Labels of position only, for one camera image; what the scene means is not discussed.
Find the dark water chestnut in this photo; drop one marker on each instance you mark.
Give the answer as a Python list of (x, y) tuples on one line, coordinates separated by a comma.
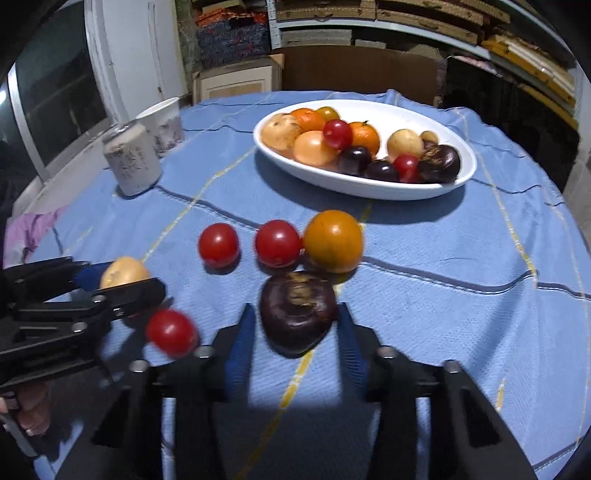
[(440, 164), (427, 145), (297, 310)]

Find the person left hand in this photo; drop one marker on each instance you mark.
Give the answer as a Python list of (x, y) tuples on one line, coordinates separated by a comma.
[(33, 413)]

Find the pale orange round fruit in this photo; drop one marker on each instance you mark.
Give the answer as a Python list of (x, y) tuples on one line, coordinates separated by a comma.
[(310, 149)]

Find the small tan round fruit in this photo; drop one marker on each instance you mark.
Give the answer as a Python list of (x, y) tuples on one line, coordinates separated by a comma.
[(430, 136)]

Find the small orange mandarin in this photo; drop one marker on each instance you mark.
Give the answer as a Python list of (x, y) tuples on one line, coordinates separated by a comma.
[(308, 119)]

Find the large orange mandarin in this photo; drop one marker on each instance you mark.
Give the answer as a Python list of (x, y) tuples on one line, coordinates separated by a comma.
[(365, 135)]

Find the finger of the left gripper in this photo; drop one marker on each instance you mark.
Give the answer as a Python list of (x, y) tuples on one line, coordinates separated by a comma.
[(89, 277), (132, 298)]

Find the red cherry tomato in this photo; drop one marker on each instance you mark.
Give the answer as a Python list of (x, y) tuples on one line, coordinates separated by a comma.
[(172, 332), (218, 246), (338, 134), (407, 167), (278, 244)]

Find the dark purple plum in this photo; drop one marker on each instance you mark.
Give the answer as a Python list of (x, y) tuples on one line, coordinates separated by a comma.
[(382, 170), (354, 161)]

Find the orange tomato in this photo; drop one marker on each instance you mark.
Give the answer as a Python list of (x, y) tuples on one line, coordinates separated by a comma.
[(333, 242)]

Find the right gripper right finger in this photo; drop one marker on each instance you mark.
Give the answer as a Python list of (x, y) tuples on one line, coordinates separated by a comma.
[(468, 438)]

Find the blue checked tablecloth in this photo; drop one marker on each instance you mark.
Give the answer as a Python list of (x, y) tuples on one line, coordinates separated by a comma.
[(495, 275)]

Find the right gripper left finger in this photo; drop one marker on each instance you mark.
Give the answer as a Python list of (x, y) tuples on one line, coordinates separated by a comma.
[(128, 442)]

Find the pink cloth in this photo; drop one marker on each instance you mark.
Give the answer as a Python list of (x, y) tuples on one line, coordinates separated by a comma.
[(24, 234)]

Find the white oval plate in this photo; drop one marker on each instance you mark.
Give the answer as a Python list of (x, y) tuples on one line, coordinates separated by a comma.
[(386, 119)]

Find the pale yellow round fruit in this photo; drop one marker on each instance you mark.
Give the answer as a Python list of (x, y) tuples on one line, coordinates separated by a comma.
[(122, 271)]

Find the black chair back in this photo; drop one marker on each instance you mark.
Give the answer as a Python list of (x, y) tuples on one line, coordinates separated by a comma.
[(541, 132)]

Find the small yellow tomato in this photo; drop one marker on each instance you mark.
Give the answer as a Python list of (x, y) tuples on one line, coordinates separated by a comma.
[(328, 113)]

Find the brown cardboard board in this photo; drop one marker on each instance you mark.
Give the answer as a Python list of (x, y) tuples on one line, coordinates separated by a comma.
[(359, 69)]

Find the metal storage shelf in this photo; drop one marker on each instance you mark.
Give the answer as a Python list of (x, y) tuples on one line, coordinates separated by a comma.
[(511, 34)]

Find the white paper cup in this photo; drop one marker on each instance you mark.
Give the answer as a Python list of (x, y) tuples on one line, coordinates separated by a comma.
[(163, 125)]

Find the white beverage can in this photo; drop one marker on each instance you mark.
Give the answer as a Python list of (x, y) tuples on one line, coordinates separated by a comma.
[(131, 157)]

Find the yellow striped pepino melon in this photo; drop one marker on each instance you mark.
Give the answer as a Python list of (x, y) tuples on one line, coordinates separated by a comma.
[(280, 132)]

